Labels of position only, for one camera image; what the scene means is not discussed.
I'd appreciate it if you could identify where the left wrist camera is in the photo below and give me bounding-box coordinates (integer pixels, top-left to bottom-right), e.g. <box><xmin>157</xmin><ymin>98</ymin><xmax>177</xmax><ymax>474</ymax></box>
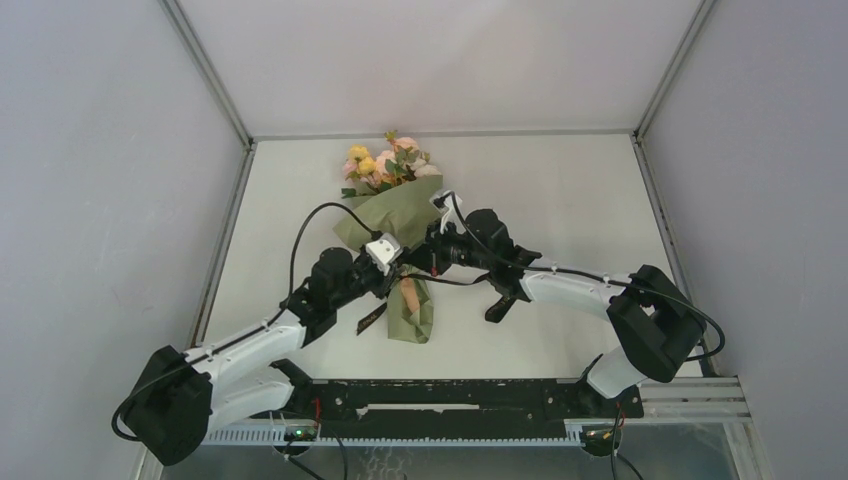
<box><xmin>364</xmin><ymin>233</ymin><xmax>404</xmax><ymax>276</ymax></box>

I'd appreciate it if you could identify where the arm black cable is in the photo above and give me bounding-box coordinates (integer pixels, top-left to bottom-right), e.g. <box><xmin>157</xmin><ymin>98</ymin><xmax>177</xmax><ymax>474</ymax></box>
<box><xmin>111</xmin><ymin>201</ymin><xmax>386</xmax><ymax>480</ymax></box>
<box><xmin>433</xmin><ymin>192</ymin><xmax>727</xmax><ymax>480</ymax></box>

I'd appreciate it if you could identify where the black ribbon strap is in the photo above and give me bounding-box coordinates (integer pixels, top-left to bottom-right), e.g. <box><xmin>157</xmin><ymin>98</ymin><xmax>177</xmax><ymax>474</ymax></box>
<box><xmin>355</xmin><ymin>264</ymin><xmax>518</xmax><ymax>337</ymax></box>

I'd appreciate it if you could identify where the white fake flower stem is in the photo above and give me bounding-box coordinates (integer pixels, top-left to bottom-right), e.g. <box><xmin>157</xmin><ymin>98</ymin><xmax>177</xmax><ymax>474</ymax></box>
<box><xmin>410</xmin><ymin>158</ymin><xmax>442</xmax><ymax>178</ymax></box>

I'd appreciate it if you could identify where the yellow fake flower stem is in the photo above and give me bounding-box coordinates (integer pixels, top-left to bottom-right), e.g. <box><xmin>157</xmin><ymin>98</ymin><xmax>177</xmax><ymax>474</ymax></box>
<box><xmin>343</xmin><ymin>145</ymin><xmax>377</xmax><ymax>179</ymax></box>

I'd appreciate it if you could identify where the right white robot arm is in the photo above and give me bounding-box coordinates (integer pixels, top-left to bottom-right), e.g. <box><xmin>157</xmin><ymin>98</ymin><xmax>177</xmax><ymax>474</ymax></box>
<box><xmin>406</xmin><ymin>209</ymin><xmax>709</xmax><ymax>416</ymax></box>

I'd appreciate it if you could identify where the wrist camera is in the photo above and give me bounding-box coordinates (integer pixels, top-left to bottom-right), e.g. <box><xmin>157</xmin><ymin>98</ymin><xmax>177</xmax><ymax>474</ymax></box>
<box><xmin>429</xmin><ymin>189</ymin><xmax>462</xmax><ymax>234</ymax></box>
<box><xmin>364</xmin><ymin>233</ymin><xmax>404</xmax><ymax>276</ymax></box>

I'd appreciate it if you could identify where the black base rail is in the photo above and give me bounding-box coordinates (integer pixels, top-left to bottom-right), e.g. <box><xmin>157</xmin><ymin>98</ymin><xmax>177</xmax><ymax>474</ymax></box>
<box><xmin>274</xmin><ymin>378</ymin><xmax>644</xmax><ymax>441</ymax></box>

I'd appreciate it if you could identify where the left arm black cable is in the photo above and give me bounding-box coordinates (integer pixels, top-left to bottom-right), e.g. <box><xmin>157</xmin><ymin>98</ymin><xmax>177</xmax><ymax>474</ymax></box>
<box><xmin>111</xmin><ymin>201</ymin><xmax>386</xmax><ymax>480</ymax></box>

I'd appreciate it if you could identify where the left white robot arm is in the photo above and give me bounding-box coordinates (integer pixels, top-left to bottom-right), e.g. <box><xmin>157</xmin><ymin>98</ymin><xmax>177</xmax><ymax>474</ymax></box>
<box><xmin>111</xmin><ymin>240</ymin><xmax>407</xmax><ymax>466</ymax></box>

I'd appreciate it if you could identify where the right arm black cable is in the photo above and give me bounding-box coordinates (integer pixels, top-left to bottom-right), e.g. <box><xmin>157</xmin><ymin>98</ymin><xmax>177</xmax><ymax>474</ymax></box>
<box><xmin>433</xmin><ymin>192</ymin><xmax>727</xmax><ymax>480</ymax></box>

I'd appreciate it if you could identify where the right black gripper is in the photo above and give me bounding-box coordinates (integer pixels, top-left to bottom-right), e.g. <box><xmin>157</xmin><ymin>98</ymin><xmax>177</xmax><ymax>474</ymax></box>
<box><xmin>403</xmin><ymin>217</ymin><xmax>493</xmax><ymax>277</ymax></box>

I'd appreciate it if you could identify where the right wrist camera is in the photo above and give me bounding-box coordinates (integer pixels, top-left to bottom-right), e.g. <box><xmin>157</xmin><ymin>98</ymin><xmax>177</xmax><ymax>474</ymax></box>
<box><xmin>429</xmin><ymin>189</ymin><xmax>462</xmax><ymax>234</ymax></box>

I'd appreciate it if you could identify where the orange wrapping paper sheet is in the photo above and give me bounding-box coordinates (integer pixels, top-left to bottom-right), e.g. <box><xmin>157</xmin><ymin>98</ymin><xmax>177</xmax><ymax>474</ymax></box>
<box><xmin>332</xmin><ymin>173</ymin><xmax>445</xmax><ymax>345</ymax></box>

